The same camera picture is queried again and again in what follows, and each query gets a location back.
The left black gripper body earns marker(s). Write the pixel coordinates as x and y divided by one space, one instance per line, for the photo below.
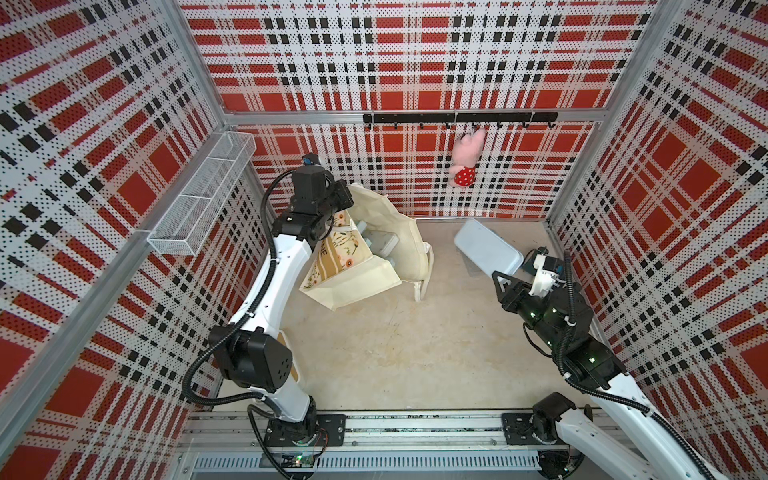
335 200

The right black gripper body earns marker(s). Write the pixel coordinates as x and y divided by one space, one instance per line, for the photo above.
521 303

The light blue box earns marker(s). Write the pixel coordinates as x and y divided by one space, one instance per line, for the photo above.
487 250
381 243

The cream floral canvas bag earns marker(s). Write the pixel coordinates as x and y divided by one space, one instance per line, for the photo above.
345 271

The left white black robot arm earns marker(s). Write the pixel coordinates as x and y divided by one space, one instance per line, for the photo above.
247 350

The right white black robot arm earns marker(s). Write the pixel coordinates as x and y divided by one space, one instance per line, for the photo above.
659 451

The light blue box in bag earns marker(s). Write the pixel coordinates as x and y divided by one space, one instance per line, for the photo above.
381 243

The teal alarm clock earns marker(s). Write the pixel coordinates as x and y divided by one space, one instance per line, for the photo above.
530 258

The pink plush pig toy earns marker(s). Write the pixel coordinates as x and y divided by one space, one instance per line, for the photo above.
465 156

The white wire mesh shelf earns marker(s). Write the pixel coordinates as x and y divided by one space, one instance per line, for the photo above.
203 192

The black wall hook rail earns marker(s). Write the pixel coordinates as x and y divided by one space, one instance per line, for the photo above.
450 118

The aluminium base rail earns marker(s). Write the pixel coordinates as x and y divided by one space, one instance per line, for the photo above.
223 445

